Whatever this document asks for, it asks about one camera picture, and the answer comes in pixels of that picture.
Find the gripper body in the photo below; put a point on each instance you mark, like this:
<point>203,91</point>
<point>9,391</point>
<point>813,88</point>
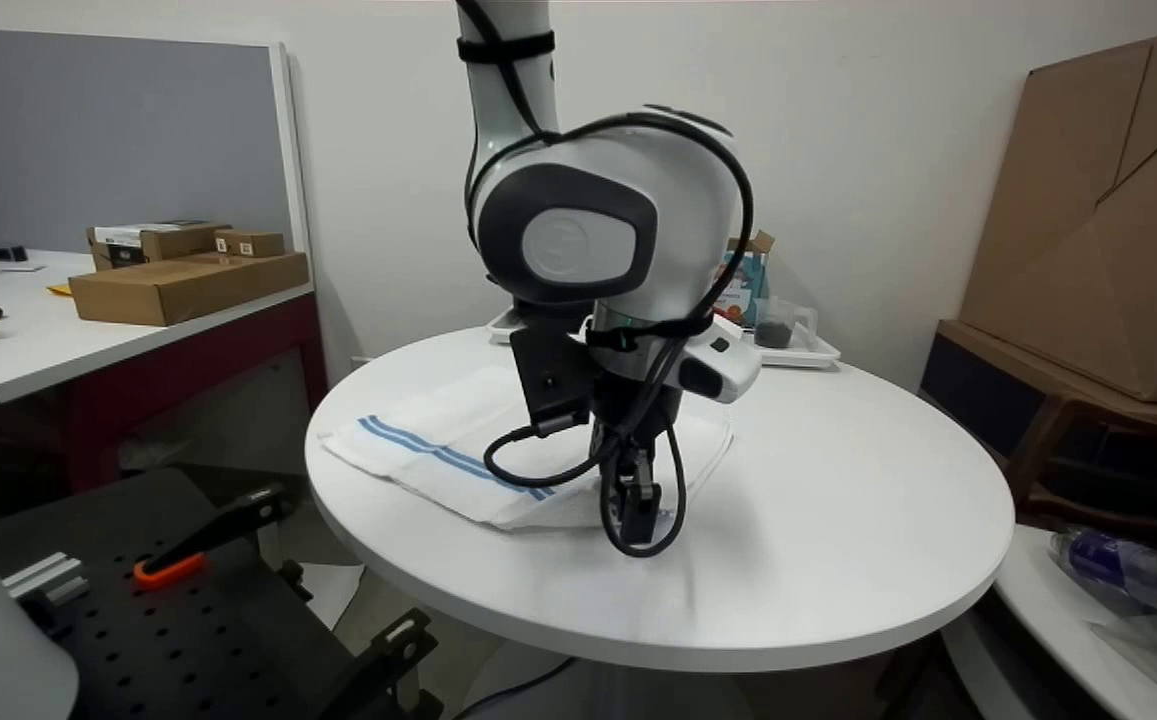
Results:
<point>650,392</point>

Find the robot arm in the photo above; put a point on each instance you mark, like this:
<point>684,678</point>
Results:
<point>638,200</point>

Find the white tea towel blue stripes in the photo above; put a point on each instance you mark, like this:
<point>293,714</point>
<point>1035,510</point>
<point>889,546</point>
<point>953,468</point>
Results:
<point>438,420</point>

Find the clear measuring cup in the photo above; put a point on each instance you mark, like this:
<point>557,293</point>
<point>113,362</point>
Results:
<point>776,325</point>

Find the blue and orange carton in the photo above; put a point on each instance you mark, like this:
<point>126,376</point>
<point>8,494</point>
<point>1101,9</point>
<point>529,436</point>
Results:
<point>746,285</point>

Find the white tray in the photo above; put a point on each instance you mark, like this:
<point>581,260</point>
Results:
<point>798,352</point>

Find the wooden stool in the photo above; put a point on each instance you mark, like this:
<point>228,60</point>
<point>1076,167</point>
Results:
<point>1028,400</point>

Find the small cardboard box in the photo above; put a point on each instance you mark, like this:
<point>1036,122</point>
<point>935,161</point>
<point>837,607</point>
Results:
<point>250,243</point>

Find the white round side table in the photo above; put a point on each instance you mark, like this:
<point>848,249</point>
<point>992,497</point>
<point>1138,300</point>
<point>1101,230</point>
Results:
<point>1048,620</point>

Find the black and orange clamp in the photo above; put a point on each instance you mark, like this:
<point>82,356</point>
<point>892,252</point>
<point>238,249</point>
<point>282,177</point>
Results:
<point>203,540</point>

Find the large folded cardboard box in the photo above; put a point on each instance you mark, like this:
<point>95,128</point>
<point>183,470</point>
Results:
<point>1098,230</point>

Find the large flat cardboard box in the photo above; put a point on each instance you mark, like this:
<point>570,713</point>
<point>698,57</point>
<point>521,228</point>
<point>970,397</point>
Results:
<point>178,288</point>

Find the clear plastic bottle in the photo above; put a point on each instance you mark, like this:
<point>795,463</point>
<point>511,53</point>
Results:
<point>1128,572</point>

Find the cardboard box with label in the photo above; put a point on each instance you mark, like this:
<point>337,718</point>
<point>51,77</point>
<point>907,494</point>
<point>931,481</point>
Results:
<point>153,242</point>

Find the grey partition panel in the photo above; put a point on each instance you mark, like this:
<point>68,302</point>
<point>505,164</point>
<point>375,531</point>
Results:
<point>108,140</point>

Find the aluminium profile piece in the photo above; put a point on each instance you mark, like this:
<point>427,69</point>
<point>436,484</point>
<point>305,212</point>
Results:
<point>43,578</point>

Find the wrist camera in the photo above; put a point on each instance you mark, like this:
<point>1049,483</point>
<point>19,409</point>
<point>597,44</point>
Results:
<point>550,370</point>

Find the white desk with red frame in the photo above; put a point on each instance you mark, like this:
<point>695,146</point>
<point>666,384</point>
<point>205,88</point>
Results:
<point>38,340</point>

